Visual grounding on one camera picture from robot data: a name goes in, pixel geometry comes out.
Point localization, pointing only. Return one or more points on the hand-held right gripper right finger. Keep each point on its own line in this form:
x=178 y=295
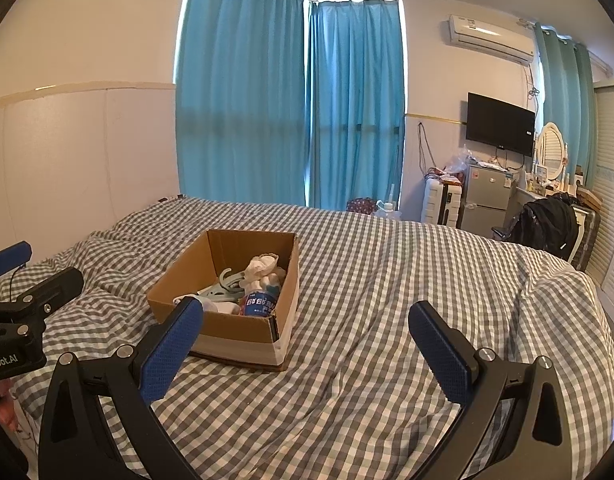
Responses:
x=439 y=355

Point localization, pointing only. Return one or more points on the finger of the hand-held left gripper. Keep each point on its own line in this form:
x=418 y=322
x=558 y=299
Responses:
x=7 y=259
x=57 y=285

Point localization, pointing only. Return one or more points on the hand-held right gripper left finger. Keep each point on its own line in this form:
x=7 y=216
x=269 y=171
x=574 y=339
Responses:
x=172 y=355

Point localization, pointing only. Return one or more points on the cardboard box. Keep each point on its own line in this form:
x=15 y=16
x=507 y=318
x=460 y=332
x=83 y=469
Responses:
x=237 y=340

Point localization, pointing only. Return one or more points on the white sock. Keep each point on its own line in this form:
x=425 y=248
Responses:
x=219 y=307

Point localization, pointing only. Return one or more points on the pale green plastic hanger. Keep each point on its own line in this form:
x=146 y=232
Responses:
x=222 y=287

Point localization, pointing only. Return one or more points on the blue white tissue pack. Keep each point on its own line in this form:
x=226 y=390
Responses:
x=259 y=305

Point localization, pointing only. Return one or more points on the cream scrunchie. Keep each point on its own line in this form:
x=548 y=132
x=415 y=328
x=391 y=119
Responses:
x=262 y=267

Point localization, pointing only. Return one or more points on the white headboard panel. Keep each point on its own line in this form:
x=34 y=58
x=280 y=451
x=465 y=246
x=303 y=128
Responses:
x=87 y=160

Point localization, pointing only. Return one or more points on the white suitcase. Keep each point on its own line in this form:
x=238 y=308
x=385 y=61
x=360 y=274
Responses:
x=434 y=202

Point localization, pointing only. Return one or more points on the clear water jug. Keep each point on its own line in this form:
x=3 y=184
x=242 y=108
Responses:
x=387 y=209

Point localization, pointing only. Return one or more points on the small silver fridge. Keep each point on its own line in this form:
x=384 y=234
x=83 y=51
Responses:
x=484 y=200

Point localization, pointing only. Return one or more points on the black backpack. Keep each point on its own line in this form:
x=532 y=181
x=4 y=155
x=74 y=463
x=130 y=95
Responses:
x=544 y=227

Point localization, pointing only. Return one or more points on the patterned dark bag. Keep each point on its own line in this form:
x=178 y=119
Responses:
x=361 y=205

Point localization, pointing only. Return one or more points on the dark brown suitcase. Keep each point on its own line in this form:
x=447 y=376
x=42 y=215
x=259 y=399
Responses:
x=587 y=237

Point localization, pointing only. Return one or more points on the clear plastic bag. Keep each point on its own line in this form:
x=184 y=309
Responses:
x=458 y=160

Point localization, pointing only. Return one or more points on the white oval mirror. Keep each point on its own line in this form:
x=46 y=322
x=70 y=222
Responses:
x=552 y=150

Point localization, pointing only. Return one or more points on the white louvred wardrobe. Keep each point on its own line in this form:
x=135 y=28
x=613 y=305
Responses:
x=612 y=185

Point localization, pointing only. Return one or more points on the wide blue curtain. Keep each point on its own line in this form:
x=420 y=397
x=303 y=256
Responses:
x=237 y=90

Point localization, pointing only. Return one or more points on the narrow blue curtain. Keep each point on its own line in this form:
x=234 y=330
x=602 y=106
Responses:
x=354 y=100

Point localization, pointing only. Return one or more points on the teal curtain by wardrobe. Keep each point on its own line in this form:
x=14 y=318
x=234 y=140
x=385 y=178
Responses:
x=562 y=105

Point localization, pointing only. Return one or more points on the white air conditioner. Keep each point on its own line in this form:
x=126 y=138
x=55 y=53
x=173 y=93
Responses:
x=489 y=37

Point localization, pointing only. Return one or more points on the black wall television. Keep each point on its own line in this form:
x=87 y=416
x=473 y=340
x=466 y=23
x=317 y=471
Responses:
x=499 y=122

